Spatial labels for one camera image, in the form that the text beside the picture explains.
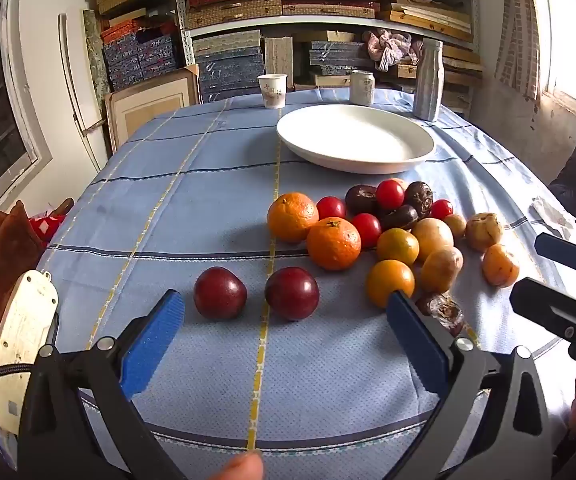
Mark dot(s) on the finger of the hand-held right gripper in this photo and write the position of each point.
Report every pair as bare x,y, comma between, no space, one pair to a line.
542,302
560,252

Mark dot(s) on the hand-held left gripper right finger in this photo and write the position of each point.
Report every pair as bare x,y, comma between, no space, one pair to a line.
415,345

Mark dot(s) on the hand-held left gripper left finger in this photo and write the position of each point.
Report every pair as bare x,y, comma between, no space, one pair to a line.
153,345

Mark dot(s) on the dark purple passion fruit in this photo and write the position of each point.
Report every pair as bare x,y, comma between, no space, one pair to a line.
420,196
442,310
361,199
398,217

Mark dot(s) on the dark red plum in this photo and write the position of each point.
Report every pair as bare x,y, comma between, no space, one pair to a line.
220,293
292,293

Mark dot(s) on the small yellow passion fruit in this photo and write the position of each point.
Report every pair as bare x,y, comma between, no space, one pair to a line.
455,225

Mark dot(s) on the red cherry tomato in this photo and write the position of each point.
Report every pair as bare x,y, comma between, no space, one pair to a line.
390,194
441,209
331,207
366,230

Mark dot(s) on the large orange mandarin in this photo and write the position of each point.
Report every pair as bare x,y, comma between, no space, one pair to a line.
334,243
293,216

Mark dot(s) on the white oval plate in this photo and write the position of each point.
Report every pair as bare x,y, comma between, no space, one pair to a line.
352,135

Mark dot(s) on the person's left hand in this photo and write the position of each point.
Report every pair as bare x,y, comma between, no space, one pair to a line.
238,470

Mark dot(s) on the crumpled white paper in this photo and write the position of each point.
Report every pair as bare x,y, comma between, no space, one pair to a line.
550,216

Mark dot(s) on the cream power strip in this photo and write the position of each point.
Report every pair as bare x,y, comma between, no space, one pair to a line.
20,340

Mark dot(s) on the red and white cloth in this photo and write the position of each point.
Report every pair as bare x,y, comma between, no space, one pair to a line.
45,225

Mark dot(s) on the blue checked tablecloth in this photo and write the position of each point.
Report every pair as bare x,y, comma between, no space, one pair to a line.
178,185

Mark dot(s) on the brown plush toy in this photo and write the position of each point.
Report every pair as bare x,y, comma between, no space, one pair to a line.
8,255

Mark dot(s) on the stack of plain wooden boxes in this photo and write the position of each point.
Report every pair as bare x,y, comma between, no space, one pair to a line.
432,17
460,67

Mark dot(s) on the silver bottle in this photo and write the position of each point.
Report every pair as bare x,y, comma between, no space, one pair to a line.
427,85

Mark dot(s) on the brick patterned curtain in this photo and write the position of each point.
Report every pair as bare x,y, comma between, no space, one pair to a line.
517,30

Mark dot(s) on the white drink can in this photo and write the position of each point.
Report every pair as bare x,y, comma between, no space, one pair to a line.
362,89

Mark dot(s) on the pink crumpled cloth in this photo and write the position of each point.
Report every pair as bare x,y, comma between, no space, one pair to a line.
390,47

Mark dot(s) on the white leaning board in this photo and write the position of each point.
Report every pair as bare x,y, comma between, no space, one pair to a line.
75,75

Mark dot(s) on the white paper cup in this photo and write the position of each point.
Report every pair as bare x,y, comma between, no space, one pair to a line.
273,91

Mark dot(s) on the stack of grey-blue boxes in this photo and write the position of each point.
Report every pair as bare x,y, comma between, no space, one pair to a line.
228,72

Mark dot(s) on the stack of blue flowered boxes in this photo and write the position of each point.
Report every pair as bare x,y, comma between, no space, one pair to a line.
138,60

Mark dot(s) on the green marble slab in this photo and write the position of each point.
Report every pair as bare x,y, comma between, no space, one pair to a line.
95,60

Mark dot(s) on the white metal shelf rack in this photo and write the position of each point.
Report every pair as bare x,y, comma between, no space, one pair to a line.
318,22

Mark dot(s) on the wooden picture frame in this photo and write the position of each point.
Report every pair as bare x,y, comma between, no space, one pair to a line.
143,110

